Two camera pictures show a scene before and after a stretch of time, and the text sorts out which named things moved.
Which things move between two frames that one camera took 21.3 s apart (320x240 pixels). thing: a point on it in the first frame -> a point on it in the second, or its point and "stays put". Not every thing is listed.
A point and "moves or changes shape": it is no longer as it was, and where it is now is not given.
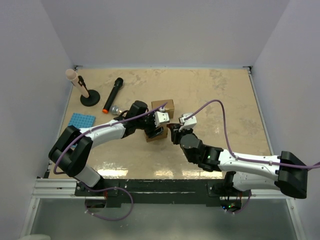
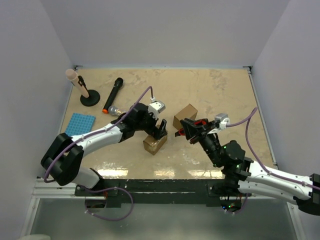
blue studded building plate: x=81 y=121 stays put
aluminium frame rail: x=68 y=189 stays put
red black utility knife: x=172 y=126 -> x=198 y=122
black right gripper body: x=177 y=135 -> x=210 y=145
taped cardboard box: x=169 y=107 -> x=152 y=145
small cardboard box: x=161 y=134 moves or changes shape
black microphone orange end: x=118 y=83 stays put
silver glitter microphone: x=115 y=110 stays put
